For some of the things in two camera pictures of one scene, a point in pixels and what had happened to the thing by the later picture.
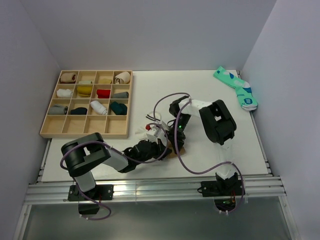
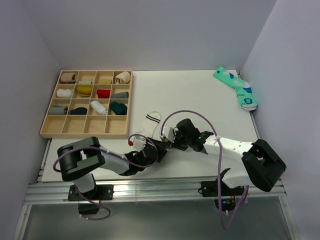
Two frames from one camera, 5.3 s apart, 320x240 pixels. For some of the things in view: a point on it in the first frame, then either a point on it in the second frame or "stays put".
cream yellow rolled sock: x=105 y=81 stays put
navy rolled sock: x=79 y=111 stays put
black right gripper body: x=183 y=120 to x=181 y=142
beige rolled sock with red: x=68 y=77 stays put
